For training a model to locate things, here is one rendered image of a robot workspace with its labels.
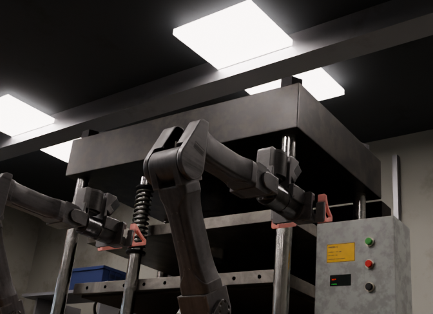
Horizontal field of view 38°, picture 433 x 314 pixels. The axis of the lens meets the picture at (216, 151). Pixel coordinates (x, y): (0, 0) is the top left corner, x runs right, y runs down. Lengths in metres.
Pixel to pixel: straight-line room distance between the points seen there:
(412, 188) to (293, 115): 2.90
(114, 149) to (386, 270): 1.41
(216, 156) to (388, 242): 1.19
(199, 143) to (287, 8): 2.88
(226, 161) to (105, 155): 1.86
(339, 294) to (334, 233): 0.23
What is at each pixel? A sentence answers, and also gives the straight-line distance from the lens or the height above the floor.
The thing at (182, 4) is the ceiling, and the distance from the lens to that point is 4.01.
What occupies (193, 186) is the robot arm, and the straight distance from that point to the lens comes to 1.11.
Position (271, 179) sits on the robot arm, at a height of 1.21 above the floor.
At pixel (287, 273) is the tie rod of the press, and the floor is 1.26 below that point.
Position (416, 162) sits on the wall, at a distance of 5.31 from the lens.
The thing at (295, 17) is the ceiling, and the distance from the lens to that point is 4.03.
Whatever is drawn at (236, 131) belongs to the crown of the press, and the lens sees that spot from 2.57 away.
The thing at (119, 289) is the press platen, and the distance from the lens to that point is 2.84.
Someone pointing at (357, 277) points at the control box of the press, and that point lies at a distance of 2.29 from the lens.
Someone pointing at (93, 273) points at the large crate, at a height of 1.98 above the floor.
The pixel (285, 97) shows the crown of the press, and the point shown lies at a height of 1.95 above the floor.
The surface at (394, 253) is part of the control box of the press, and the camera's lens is 2.26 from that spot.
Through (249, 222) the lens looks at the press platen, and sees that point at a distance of 2.53.
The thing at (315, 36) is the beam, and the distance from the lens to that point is 4.05.
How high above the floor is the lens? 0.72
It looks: 24 degrees up
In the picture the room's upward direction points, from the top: 6 degrees clockwise
